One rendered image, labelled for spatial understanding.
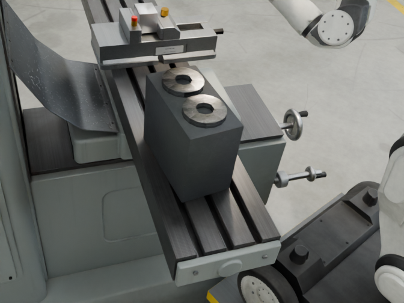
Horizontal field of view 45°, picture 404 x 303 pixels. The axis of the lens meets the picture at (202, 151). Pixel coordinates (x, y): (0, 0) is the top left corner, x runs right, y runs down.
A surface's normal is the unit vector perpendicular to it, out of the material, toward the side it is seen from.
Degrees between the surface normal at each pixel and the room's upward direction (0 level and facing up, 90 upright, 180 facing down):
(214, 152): 90
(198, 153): 90
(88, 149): 90
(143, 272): 0
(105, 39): 0
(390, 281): 90
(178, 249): 0
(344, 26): 59
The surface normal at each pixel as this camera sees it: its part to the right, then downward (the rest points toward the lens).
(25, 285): 0.33, 0.66
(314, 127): 0.11, -0.71
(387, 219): -0.75, 0.40
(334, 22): -0.31, 0.14
